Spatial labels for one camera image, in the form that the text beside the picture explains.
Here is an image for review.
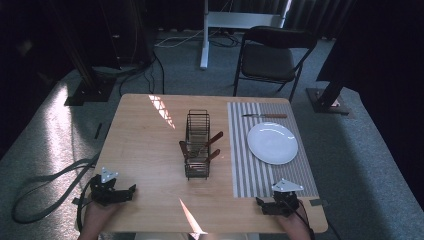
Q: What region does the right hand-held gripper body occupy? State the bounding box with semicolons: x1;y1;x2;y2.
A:
271;178;305;216

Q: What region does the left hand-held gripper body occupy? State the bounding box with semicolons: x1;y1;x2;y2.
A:
89;167;127;207

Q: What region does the person's left hand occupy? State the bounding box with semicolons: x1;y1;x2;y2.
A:
77;201;122;240

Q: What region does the person's right hand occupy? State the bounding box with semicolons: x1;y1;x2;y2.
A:
277;207;314;240

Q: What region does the grey striped placemat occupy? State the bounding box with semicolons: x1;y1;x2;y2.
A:
226;101;320;199

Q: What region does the white round plate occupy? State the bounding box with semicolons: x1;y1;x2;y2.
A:
246;121;300;166

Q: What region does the small black floor strip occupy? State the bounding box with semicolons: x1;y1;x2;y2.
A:
93;122;104;141

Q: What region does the black metal stand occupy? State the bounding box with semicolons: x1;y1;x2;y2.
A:
49;0;118;107
305;75;352;116

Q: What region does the black folding chair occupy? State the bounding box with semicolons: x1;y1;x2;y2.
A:
232;25;318;103

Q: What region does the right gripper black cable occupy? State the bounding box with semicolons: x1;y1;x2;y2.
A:
288;199;317;240

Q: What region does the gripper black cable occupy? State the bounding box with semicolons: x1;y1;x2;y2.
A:
288;199;317;240
75;180;94;232

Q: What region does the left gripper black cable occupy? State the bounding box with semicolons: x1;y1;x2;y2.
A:
75;180;94;232

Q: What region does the grey strap loop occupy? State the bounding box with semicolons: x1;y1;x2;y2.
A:
11;152;102;225

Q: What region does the upright wooden-handled cutlery piece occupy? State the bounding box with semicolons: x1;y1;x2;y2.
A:
178;140;192;165

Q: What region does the short wooden-handled cutlery piece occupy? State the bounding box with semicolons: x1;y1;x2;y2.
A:
198;148;222;165

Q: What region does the black wire cutlery rack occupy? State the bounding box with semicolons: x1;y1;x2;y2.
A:
183;109;211;181

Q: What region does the long wooden-handled cutlery piece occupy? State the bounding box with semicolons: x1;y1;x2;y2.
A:
196;131;225;155

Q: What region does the wooden-handled table knife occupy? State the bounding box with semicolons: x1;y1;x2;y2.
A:
241;113;289;120

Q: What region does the black floor cable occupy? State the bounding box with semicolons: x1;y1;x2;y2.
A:
117;49;166;97

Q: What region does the white floor cable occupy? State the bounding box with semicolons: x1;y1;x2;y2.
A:
154;29;205;49

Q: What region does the white desk frame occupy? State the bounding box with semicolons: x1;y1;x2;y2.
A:
199;0;292;71

